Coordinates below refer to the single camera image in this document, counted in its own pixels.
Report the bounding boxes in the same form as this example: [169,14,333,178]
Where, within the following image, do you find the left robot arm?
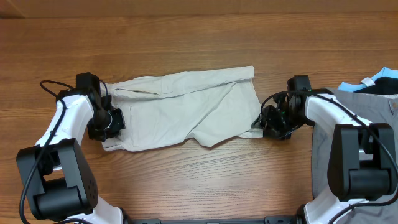
[16,72,132,224]

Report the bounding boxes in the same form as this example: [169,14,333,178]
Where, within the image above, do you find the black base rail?
[123,215,306,224]

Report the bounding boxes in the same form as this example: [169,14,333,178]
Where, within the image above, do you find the blue and black garment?
[338,67,397,95]

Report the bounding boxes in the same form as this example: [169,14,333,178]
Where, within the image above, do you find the beige shorts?
[101,66,262,152]

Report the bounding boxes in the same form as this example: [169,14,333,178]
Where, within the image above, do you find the grey shorts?
[312,88,397,224]

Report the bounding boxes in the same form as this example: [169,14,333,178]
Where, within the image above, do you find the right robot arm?
[251,75,397,223]

